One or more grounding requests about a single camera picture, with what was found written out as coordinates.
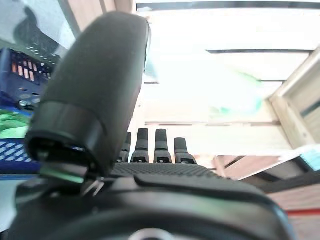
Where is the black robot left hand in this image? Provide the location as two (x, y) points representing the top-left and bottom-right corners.
(7, 11), (297, 240)

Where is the napa cabbage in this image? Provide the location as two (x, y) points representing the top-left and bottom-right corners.
(144, 57), (263, 121)
(0, 107), (36, 140)

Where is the blue plastic shopping basket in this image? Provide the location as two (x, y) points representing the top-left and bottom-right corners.
(0, 47), (63, 176)

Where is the wooden slatted crate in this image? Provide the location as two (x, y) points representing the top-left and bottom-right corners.
(67, 0), (320, 181)

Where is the wooden display rack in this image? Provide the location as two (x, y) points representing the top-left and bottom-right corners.
(214, 154), (320, 240)

